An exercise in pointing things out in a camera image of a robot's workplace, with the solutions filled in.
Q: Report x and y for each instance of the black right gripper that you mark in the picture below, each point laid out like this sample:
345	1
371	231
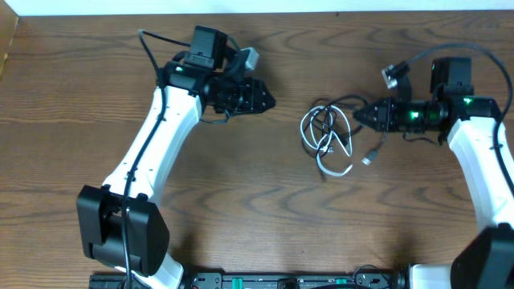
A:
386	115

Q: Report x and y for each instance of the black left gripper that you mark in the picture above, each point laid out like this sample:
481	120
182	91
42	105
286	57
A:
249	96

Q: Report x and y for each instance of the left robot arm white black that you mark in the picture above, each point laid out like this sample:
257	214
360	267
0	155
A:
120	222

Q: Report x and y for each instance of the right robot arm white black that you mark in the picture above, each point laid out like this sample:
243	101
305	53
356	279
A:
470	125

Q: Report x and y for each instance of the wooden side panel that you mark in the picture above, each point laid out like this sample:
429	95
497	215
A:
8	26

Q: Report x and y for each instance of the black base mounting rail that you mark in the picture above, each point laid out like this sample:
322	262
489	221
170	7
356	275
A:
367	276

